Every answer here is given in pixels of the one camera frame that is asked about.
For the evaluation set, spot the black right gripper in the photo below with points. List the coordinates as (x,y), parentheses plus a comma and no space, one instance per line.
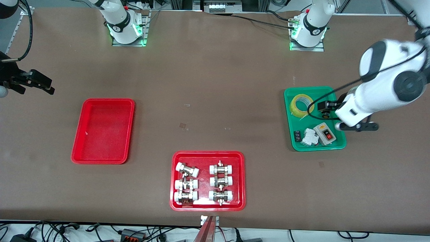
(7,74)

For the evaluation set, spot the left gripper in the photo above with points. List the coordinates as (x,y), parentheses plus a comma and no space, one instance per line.
(340,99)

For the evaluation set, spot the yellow tape roll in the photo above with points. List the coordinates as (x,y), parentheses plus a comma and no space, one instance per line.
(294,107)

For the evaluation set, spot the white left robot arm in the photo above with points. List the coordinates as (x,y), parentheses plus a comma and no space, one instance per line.
(379,97)

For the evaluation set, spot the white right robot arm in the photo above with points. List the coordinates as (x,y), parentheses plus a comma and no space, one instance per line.
(121,23)

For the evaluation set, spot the green plastic tray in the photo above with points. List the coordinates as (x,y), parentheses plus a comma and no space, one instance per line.
(304,122)

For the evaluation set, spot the empty red plastic tray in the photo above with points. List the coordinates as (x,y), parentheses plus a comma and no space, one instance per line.
(102,131)

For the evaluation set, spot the red tray with fittings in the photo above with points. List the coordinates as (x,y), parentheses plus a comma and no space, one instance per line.
(205,158)

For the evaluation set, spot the white circuit breaker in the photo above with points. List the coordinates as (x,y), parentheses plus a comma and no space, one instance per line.
(309,137)

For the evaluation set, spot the small black terminal block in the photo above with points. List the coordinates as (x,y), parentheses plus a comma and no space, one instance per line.
(297,136)

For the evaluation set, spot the white capped metal pipe fitting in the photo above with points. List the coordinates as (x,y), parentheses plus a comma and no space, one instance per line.
(221,181)
(221,169)
(187,169)
(186,184)
(220,195)
(185,196)

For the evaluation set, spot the white power strip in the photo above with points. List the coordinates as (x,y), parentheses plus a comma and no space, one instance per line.
(225,7)

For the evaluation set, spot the black power adapter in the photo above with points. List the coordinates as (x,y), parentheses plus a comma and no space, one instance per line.
(23,238)

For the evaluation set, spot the black orange connector box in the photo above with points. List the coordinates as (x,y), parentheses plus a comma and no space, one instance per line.
(133,234)

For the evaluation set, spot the grey switch box red button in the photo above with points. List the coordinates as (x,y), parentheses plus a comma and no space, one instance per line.
(325,134)

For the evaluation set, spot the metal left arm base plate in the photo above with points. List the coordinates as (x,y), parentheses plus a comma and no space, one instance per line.
(320,47)

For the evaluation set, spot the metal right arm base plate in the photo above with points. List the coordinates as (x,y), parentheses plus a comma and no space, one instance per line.
(145,33)

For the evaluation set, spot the red aluminium extrusion post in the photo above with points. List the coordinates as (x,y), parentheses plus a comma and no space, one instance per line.
(207,232)

